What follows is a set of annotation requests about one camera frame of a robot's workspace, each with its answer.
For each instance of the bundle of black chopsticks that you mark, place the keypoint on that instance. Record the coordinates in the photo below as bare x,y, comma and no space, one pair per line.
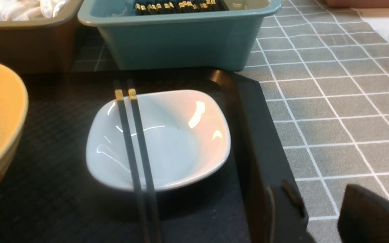
165,7

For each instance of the small white square dish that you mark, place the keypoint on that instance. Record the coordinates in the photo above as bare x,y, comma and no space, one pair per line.
187,139

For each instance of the pile of white spoons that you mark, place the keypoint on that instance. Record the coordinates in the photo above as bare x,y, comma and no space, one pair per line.
25,10

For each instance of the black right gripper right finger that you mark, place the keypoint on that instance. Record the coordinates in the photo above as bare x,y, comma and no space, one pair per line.
364,216

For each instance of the black chopstick gold tip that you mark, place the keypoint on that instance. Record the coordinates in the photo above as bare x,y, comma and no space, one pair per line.
145,161
132,161

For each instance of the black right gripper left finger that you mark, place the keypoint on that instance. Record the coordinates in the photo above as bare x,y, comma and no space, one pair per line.
273,204

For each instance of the brown plastic spoon bin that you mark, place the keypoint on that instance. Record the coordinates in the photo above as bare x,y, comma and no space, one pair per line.
43,46

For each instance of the blue plastic chopstick bin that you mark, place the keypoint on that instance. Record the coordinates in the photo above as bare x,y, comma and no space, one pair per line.
221,39

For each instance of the black plastic serving tray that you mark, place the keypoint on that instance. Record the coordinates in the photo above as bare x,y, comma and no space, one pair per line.
48,195

